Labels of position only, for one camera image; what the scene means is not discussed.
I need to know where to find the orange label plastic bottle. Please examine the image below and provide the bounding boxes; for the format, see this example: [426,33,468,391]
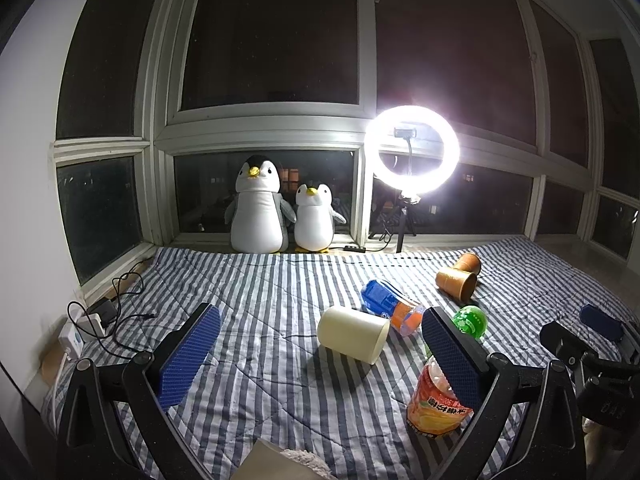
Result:
[406,355,475,440]

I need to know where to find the cream cup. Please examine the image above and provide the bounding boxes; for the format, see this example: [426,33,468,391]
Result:
[316,305,391,365]

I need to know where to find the white window frame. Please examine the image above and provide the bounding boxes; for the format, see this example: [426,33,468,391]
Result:
[49,0,640,288]

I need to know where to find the small penguin plush toy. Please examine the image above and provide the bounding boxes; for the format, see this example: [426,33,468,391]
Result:
[292,183,347,254]

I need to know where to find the beige board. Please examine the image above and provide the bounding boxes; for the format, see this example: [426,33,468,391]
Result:
[242,439,301,480]

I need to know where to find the ring light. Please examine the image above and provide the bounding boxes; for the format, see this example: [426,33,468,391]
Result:
[363,105,461,196]

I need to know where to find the phone clamp on gooseneck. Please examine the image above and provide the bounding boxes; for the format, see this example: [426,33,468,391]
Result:
[392,126,419,192]

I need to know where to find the green plastic bottle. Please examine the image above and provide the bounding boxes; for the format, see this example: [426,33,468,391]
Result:
[424,305,488,358]

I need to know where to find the white power strip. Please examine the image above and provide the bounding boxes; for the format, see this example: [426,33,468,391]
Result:
[58,324,85,359]

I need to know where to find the white power cord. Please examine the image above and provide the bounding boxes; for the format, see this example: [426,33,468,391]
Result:
[49,349,72,401]

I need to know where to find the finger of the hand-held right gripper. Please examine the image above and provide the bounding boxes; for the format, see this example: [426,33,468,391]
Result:
[539,321,601,367]
[579,303,640,358]

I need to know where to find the brown paper cup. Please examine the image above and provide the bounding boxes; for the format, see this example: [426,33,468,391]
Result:
[451,252,482,276]
[434,267,478,301]

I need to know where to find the black cable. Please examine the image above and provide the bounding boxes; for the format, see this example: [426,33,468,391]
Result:
[66,259,157,362]

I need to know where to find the blue and orange plastic bottle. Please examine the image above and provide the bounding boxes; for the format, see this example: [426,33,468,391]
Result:
[360,278,426,336]

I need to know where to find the white power adapter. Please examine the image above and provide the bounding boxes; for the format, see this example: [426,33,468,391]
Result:
[75,312,108,339]

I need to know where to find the large penguin plush toy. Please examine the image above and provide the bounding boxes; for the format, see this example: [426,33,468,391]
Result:
[223,154,299,254]

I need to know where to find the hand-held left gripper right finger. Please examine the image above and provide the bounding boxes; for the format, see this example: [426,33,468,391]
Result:
[421,305,586,480]

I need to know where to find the black charger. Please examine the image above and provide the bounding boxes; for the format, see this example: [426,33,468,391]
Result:
[87,296,119,326]

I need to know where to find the white fluffy cloth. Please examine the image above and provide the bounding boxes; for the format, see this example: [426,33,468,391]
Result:
[279,448,333,480]

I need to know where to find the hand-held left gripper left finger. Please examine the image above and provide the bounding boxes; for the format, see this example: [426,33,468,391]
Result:
[56,302,222,480]

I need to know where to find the striped blanket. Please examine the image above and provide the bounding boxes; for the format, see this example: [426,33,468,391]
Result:
[42,236,640,480]

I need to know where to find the black tripod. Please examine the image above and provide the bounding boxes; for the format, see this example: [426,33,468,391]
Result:
[369,191,419,254]

